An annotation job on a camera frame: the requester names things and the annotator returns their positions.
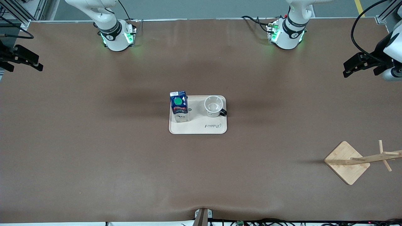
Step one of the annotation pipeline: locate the white smiley face mug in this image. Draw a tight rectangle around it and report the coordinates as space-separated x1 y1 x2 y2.
204 95 227 118

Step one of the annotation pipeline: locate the blue milk carton green cap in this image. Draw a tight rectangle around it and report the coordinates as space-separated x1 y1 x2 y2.
170 91 191 123

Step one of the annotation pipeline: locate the white rabbit print tray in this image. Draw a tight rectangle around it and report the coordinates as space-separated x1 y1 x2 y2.
169 95 227 135

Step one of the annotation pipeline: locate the wooden mug rack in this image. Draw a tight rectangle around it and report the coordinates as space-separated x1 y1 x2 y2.
324 140 402 186

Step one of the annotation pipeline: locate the brown table cover mat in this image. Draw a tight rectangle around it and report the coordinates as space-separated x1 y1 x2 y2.
0 19 402 223

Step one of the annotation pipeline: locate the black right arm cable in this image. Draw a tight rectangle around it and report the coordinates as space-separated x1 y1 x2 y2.
0 16 34 40

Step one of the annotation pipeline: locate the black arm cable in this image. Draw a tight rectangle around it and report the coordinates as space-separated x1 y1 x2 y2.
351 0 391 62
0 16 34 40

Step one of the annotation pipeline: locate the aluminium frame profile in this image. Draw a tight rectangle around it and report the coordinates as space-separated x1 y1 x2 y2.
375 0 399 25
0 0 47 30

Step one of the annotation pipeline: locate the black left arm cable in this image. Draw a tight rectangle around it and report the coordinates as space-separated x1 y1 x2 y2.
351 0 391 62

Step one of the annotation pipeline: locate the black base cable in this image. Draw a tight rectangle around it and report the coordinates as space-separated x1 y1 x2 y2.
241 16 271 33

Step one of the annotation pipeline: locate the metal table edge bracket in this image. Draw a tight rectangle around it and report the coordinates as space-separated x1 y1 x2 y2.
194 208 213 226

